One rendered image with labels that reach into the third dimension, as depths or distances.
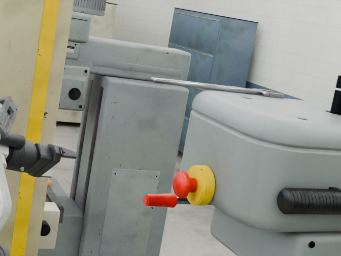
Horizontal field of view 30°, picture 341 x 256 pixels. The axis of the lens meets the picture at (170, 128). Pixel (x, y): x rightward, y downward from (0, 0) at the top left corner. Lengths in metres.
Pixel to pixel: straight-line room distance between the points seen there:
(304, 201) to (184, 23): 8.31
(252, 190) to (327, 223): 0.13
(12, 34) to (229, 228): 1.67
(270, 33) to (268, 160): 7.66
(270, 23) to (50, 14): 6.15
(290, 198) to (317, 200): 0.04
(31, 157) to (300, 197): 1.02
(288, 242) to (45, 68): 1.82
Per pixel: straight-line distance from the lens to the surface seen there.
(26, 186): 2.73
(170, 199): 1.05
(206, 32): 8.52
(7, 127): 1.22
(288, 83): 8.05
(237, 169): 0.89
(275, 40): 8.39
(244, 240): 1.04
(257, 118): 0.87
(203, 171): 0.93
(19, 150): 1.70
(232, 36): 8.37
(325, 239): 0.97
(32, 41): 2.60
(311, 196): 0.86
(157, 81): 1.00
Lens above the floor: 2.01
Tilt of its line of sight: 11 degrees down
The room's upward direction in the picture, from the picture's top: 10 degrees clockwise
